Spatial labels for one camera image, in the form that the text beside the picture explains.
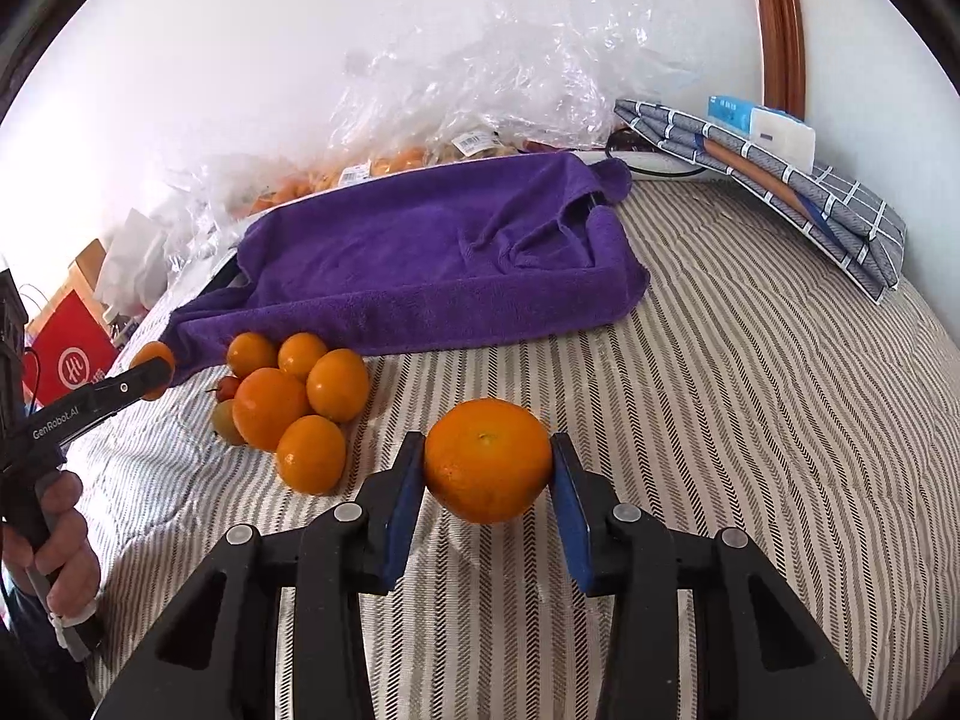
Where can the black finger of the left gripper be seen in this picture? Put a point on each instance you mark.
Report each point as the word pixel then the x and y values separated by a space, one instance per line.
pixel 58 424

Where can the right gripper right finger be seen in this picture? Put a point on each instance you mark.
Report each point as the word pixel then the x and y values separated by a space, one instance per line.
pixel 582 501

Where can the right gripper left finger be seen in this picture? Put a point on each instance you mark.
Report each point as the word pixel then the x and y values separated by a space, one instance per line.
pixel 391 501

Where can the orange pile front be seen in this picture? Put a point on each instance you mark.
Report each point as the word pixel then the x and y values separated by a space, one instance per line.
pixel 311 455

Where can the small orange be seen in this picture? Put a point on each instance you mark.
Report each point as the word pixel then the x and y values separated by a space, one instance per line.
pixel 158 357

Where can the large orange pile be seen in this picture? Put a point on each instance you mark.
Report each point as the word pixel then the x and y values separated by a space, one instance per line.
pixel 267 402

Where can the green brown fruit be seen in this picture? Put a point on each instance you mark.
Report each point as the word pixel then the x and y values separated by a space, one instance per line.
pixel 223 423

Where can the small red fruit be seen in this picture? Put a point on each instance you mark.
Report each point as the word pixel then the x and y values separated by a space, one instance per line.
pixel 225 389

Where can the left hand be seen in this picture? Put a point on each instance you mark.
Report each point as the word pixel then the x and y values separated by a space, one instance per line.
pixel 66 553

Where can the red paper bag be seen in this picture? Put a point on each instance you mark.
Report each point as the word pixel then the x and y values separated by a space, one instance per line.
pixel 71 351

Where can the white plastic bag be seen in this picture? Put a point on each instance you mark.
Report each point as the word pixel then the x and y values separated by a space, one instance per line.
pixel 135 270

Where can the striped quilt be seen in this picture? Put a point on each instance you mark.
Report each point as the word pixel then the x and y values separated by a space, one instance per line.
pixel 753 387

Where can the purple towel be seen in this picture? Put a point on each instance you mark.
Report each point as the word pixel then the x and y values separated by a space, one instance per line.
pixel 458 256

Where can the blue checked folded cloth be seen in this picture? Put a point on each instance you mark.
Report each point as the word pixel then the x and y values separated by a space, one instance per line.
pixel 852 225

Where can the blue white tissue pack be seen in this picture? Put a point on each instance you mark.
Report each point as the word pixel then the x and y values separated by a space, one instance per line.
pixel 781 133

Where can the clear plastic fruit bags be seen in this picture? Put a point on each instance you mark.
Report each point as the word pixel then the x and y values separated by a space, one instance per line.
pixel 540 71

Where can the brown wooden door frame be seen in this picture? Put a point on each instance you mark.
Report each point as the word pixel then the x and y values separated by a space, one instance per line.
pixel 782 55

